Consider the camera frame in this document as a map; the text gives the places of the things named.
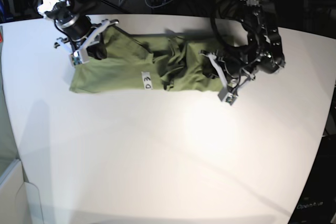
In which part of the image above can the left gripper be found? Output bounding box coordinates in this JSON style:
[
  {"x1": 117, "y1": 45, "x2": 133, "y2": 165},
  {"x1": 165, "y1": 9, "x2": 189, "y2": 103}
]
[{"x1": 199, "y1": 50, "x2": 256, "y2": 93}]

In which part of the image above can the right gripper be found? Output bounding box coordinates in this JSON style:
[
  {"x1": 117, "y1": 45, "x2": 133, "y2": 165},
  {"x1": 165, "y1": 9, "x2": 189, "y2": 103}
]
[{"x1": 54, "y1": 18, "x2": 119, "y2": 60}]

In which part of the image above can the green T-shirt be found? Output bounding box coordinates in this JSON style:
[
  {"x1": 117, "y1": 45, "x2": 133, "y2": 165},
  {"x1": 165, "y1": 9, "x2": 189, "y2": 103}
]
[{"x1": 70, "y1": 27, "x2": 223, "y2": 93}]

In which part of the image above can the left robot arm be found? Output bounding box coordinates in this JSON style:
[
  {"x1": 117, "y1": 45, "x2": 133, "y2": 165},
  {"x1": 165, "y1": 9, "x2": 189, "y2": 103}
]
[{"x1": 200, "y1": 0, "x2": 286, "y2": 98}]

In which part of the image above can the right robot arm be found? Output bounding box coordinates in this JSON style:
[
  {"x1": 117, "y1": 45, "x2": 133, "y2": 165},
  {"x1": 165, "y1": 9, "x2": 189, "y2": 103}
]
[{"x1": 37, "y1": 0, "x2": 118, "y2": 66}]

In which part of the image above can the white label tag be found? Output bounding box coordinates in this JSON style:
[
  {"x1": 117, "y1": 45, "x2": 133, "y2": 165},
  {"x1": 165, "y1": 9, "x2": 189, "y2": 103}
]
[{"x1": 141, "y1": 72, "x2": 153, "y2": 90}]

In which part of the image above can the white cardboard box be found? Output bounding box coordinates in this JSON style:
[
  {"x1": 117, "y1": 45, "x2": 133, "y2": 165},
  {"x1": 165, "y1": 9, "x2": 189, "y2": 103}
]
[{"x1": 1, "y1": 159, "x2": 44, "y2": 223}]

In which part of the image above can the black OpenArm case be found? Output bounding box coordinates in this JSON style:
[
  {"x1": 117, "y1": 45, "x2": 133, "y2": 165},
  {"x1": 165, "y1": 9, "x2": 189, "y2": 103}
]
[{"x1": 289, "y1": 135, "x2": 335, "y2": 223}]

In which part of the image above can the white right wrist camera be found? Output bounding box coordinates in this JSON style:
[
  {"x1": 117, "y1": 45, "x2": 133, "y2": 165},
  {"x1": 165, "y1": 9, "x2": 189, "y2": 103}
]
[{"x1": 69, "y1": 49, "x2": 90, "y2": 67}]

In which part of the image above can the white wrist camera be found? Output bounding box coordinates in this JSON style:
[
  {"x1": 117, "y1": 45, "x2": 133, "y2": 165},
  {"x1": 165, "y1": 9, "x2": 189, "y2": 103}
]
[
  {"x1": 69, "y1": 49, "x2": 90, "y2": 67},
  {"x1": 218, "y1": 87, "x2": 238, "y2": 105}
]

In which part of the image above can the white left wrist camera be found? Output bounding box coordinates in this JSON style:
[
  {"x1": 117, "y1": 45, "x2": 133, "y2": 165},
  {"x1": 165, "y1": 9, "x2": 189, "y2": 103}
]
[{"x1": 218, "y1": 87, "x2": 238, "y2": 105}]

